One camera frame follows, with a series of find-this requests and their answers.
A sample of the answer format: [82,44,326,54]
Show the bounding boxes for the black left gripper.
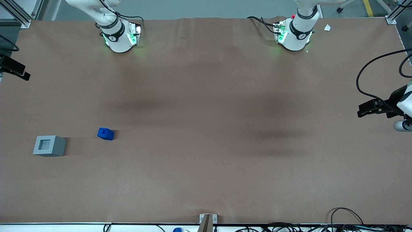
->
[357,85,408,118]

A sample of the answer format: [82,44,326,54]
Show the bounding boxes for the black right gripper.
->
[0,54,31,81]

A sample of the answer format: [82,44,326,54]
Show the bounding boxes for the blue plastic part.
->
[97,128,115,141]

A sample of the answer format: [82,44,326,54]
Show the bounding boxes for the gray square base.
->
[33,135,67,157]

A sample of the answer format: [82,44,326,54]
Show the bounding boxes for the brown paper table cover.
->
[0,16,412,225]

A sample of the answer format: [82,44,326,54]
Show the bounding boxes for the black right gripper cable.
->
[0,34,20,52]

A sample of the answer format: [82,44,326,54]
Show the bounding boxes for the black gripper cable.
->
[0,34,20,52]
[356,48,412,103]

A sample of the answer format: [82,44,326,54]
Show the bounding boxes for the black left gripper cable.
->
[356,48,412,103]

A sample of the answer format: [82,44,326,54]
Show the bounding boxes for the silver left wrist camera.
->
[393,120,412,132]

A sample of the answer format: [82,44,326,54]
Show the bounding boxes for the black looped cable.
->
[399,53,412,79]

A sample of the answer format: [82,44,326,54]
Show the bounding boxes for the aluminium frame post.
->
[385,0,412,25]
[0,0,32,29]

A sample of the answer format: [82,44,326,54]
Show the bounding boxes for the aluminium frame strut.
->
[32,0,45,20]

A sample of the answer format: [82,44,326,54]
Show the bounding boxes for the black cable loop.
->
[331,208,364,226]

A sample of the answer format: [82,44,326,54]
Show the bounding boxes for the black right arm base cable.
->
[97,0,144,31]

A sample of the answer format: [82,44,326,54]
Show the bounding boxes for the black arm base cable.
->
[247,16,278,34]
[97,0,144,31]

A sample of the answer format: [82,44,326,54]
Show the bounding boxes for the black left arm base cable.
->
[247,16,278,34]

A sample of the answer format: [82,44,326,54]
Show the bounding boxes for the black cable bundle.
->
[235,222,412,232]

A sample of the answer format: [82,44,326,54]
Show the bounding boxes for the brown stand post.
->
[197,214,213,232]

